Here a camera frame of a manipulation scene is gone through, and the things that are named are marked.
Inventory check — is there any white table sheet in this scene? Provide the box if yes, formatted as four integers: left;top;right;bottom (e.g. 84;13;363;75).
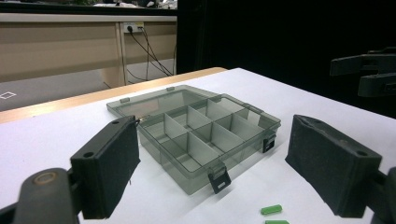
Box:
0;67;396;224

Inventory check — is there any beige wooden desk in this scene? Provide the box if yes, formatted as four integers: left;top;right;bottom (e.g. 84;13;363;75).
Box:
0;12;178;89

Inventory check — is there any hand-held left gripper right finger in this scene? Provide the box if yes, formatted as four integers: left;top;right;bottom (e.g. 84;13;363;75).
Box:
285;114;383;218

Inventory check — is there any white wall power outlet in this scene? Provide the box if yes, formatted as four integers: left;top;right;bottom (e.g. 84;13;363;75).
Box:
123;21;145;34

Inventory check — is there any clear grey compartment box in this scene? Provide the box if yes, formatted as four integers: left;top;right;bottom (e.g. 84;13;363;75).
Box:
106;84;282;196

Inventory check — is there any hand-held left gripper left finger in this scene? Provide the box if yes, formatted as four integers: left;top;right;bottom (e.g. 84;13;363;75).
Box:
69;115;142;220

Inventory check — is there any black power cable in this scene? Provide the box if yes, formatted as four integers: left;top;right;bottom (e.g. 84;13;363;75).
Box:
140;27;151;81
128;27;173;77

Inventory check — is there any black curtain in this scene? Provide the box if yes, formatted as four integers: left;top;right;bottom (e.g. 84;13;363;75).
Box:
177;0;396;119

